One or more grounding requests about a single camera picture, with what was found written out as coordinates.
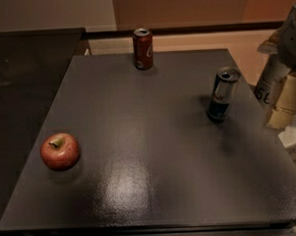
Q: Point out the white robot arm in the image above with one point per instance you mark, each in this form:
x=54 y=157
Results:
x=273 y=70

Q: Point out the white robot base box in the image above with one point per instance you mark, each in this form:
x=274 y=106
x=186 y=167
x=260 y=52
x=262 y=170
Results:
x=295 y=138

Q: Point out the red apple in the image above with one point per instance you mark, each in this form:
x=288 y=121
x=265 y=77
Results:
x=60 y=151

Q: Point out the red cola can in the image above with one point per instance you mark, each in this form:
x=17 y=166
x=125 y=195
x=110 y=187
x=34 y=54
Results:
x=142 y=47

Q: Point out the silver blue redbull can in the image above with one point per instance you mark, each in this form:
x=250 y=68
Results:
x=223 y=93

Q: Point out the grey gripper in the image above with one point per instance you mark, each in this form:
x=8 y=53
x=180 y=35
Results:
x=292 y=48

